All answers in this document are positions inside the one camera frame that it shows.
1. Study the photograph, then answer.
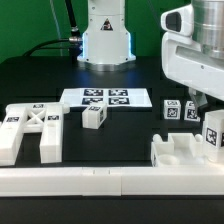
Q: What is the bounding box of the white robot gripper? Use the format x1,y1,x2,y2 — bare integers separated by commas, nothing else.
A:
161,3,224,115

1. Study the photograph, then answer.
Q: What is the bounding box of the white chair seat block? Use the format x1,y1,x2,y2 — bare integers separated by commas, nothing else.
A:
151,133,205,167

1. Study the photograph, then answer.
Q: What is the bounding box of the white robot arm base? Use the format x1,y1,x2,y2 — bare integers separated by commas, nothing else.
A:
77,0,136,71

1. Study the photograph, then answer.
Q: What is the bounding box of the white tagged cube right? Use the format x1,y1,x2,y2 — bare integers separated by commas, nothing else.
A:
184,101,200,122

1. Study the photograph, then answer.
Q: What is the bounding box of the white tagged cube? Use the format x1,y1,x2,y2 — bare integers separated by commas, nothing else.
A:
184,101,200,122
163,100,181,120

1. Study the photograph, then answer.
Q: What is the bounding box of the white tagged cube left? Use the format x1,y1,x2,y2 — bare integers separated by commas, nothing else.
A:
163,100,181,120

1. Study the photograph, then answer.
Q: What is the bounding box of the white tag sheet plate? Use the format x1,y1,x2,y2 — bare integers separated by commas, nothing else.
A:
60,88,152,108

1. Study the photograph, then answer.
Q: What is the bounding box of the white front rail barrier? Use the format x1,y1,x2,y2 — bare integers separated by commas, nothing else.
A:
0,166,224,197

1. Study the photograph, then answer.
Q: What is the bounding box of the black cable with connector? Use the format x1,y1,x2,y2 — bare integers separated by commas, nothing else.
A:
22,0,83,58

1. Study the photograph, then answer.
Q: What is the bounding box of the white chair back frame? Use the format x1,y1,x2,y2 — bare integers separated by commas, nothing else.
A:
0,102,70,166

